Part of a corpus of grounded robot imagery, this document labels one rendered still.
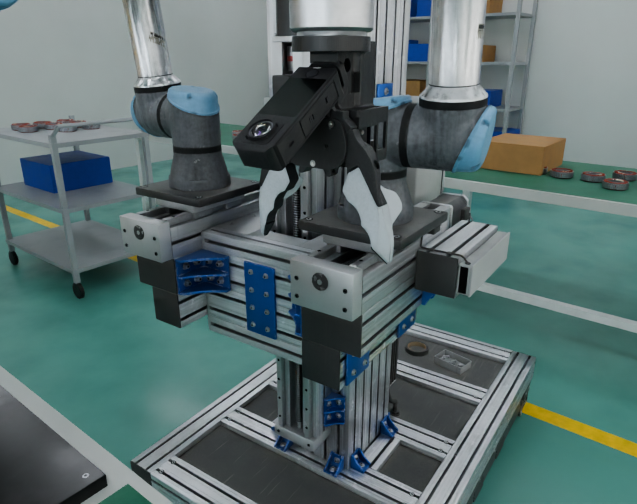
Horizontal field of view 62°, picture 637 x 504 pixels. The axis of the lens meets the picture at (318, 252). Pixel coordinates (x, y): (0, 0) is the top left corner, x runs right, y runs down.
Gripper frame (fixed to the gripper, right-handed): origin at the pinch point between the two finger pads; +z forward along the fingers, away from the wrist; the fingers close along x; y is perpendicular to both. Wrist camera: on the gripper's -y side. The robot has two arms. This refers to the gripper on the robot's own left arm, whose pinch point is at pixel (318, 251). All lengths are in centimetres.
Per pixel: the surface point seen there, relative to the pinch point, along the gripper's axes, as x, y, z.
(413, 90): 261, 595, 21
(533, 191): 24, 215, 41
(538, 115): 117, 638, 47
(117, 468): 33, -5, 40
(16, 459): 45, -14, 38
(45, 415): 55, -5, 40
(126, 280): 246, 145, 115
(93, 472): 33, -9, 38
